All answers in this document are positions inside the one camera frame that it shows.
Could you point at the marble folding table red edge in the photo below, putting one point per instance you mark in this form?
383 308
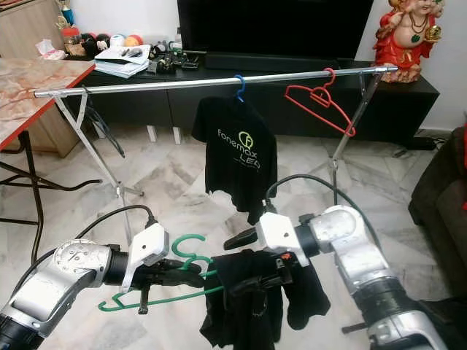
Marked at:
29 87

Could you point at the small black flat box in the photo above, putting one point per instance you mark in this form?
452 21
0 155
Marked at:
187 63

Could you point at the small green white cup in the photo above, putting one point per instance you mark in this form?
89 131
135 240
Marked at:
173 47

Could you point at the black soundbar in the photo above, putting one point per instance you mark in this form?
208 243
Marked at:
277 62

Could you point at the black fonemax t-shirt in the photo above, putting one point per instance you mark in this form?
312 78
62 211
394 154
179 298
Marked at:
263 321
233 182

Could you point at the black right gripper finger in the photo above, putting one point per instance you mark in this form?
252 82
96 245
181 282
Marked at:
241 238
252 284

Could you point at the red plastic hanger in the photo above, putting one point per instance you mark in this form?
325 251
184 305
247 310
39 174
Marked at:
352 132

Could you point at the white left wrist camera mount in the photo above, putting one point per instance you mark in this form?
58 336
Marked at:
149 248

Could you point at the light wooden sideboard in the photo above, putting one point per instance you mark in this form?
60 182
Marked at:
25 33

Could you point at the blue plastic hanger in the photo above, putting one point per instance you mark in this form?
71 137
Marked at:
243 84

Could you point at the red laughing buddha statue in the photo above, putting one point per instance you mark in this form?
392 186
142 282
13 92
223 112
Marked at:
401 51

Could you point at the black flat television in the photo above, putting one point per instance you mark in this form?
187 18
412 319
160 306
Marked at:
273 29

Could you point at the black TV cabinet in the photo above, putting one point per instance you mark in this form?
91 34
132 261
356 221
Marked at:
168 109

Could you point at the black metal stand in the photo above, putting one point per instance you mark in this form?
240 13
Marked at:
354 326

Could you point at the stack of white papers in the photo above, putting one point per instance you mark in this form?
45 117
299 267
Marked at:
120 67

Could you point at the silver clothes rack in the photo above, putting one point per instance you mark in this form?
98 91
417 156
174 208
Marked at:
175 84

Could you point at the trophy with blue ball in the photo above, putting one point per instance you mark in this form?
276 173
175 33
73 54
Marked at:
68 13

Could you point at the white blue ball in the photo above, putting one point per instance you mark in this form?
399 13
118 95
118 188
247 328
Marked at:
117 40

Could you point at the light wooden box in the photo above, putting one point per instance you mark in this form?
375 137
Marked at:
69 131

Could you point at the black plush toys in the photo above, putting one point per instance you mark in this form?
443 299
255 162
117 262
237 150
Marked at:
95 44

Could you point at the orange ball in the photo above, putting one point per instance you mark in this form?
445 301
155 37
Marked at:
133 41

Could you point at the green plastic hanger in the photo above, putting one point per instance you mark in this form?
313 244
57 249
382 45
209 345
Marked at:
190 237

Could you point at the black remote control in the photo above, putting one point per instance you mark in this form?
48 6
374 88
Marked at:
165 65

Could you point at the pink white tissue box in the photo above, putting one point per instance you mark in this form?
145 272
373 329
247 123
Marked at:
51 51

